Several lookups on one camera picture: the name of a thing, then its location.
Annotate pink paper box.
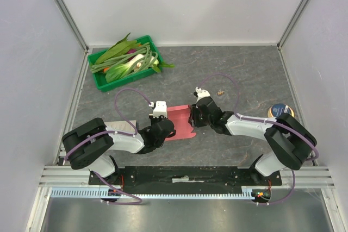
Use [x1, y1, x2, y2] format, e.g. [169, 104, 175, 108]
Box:
[165, 105, 196, 141]

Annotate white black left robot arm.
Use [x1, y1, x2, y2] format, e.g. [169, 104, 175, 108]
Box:
[62, 116, 176, 185]

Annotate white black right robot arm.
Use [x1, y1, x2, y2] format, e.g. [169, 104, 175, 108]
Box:
[189, 97, 319, 185]

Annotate blue white book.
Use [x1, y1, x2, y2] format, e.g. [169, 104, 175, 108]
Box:
[105, 120, 137, 133]

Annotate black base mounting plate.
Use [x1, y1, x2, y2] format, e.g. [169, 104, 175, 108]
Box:
[104, 166, 282, 187]

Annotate yellow masking tape roll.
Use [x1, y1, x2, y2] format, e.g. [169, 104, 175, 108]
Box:
[268, 103, 295, 118]

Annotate bok choy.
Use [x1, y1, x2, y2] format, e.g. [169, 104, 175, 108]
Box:
[105, 61, 135, 83]

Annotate white radish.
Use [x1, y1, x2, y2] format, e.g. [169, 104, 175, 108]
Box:
[129, 54, 159, 70]

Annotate green plastic tray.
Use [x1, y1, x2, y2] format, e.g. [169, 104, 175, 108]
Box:
[88, 35, 165, 92]

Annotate green long beans bundle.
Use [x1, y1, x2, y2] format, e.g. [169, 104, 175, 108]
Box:
[91, 42, 159, 74]

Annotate green leafy vegetable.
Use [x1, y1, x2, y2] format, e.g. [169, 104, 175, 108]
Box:
[95, 33, 138, 65]

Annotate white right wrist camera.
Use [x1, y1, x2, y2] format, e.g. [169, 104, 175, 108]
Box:
[194, 87, 210, 103]

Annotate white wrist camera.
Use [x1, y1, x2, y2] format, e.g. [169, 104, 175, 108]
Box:
[194, 87, 210, 103]
[149, 101, 167, 118]

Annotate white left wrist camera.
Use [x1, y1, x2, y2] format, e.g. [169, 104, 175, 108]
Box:
[149, 101, 167, 118]

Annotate light blue cable duct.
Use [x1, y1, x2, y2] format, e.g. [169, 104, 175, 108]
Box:
[50, 186, 259, 199]

